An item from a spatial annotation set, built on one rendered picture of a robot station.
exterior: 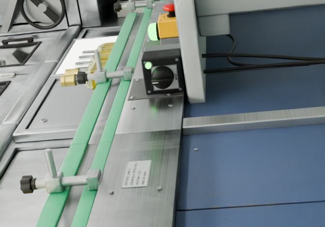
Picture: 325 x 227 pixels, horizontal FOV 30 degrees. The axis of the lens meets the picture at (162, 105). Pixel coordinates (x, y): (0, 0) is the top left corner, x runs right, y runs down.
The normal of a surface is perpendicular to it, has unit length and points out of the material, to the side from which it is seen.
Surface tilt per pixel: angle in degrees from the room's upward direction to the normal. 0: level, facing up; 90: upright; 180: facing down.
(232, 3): 90
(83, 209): 90
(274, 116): 90
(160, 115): 90
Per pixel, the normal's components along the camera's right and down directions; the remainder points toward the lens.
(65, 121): -0.12, -0.91
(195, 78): -0.04, 0.64
